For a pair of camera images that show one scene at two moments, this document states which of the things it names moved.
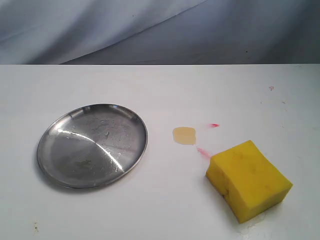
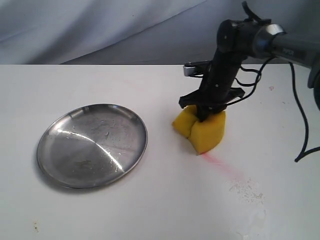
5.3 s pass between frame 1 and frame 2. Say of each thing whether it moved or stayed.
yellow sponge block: moved
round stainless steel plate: stayed
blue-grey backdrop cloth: stayed
